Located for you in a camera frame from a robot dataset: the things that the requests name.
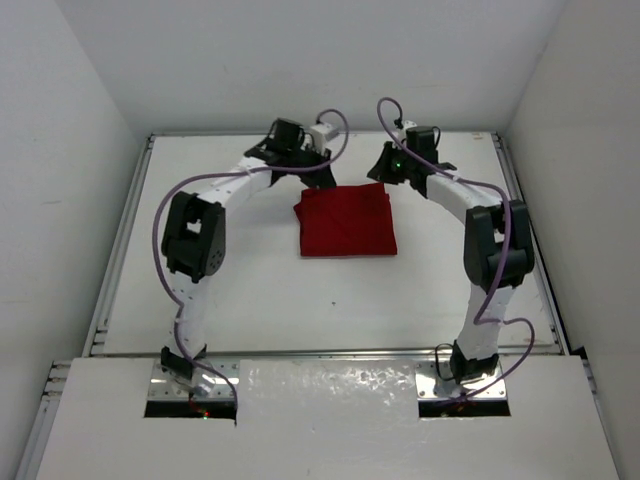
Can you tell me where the red t shirt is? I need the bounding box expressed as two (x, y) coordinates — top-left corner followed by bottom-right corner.
(294, 183), (398, 258)

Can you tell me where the aluminium frame rail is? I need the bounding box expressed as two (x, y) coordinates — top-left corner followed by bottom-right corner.
(492, 133), (571, 355)
(81, 135), (156, 357)

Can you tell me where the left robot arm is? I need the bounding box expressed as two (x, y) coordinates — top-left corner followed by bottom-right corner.
(152, 118), (340, 385)

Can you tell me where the purple cable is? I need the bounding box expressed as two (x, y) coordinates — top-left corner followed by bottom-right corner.
(376, 97), (537, 404)
(152, 108), (351, 406)

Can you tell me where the right aluminium frame rail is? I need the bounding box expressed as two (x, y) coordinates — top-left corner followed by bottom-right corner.
(492, 133), (571, 355)

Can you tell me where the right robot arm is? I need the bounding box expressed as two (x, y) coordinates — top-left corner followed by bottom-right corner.
(368, 120), (535, 385)

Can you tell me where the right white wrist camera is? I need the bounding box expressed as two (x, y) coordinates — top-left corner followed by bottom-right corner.
(394, 119), (417, 143)

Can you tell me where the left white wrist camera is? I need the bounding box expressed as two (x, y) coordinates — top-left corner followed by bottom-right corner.
(307, 122), (339, 153)

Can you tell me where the front aluminium mounting rail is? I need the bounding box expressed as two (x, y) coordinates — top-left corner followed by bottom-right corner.
(147, 344), (508, 410)

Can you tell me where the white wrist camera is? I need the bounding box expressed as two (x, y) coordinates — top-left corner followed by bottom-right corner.
(394, 119), (417, 143)
(307, 122), (339, 153)

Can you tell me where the left aluminium frame rail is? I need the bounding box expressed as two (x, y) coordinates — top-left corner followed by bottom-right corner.
(81, 135), (156, 357)

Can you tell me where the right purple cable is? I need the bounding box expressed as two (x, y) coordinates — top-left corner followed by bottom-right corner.
(376, 97), (537, 404)

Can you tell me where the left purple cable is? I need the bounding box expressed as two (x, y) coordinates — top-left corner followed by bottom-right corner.
(152, 108), (351, 406)

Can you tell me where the white foam front panel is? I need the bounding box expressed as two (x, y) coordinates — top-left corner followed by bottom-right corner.
(38, 357), (617, 479)

